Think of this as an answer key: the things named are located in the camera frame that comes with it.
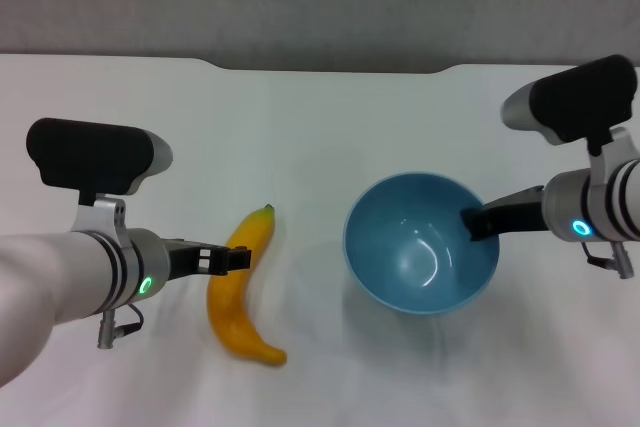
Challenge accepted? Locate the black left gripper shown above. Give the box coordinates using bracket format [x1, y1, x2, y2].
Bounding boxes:
[162, 239, 253, 283]

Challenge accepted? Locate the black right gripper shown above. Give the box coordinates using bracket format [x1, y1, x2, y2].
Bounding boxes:
[460, 185, 547, 242]

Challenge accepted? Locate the yellow banana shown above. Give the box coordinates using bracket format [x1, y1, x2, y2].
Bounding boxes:
[206, 203, 289, 366]

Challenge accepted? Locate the blue bowl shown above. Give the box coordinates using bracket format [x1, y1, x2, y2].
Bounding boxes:
[342, 171, 502, 316]

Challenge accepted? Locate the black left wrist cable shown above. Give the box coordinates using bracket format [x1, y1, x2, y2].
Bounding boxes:
[96, 302, 145, 351]

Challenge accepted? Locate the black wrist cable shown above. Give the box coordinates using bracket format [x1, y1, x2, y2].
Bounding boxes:
[582, 240, 633, 280]
[96, 302, 145, 351]

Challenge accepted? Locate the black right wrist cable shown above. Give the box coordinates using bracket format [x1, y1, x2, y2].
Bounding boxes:
[582, 240, 633, 280]

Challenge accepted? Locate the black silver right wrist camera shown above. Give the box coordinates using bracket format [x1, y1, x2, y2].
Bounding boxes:
[501, 54, 639, 168]

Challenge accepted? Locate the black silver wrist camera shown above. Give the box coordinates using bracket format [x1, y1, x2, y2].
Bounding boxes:
[25, 117, 174, 238]
[501, 54, 639, 168]

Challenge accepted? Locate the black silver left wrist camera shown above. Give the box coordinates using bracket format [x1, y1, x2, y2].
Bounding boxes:
[25, 117, 174, 238]

